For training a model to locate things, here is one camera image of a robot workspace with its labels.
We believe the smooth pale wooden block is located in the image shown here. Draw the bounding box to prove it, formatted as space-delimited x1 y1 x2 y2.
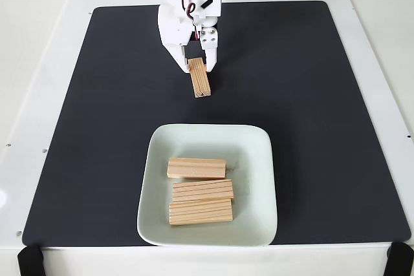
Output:
166 157 227 180

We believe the wooden block with number mark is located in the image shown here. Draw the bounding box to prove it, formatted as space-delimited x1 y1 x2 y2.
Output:
187 58 212 99

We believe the black table mat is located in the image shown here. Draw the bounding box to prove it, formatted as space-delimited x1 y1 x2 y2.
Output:
21 0 411 247

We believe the grooved wooden block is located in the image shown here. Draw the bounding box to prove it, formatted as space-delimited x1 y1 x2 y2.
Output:
168 198 234 227
172 178 235 203

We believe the pale green square plate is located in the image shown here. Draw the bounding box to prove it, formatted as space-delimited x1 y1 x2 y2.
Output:
136 123 279 247

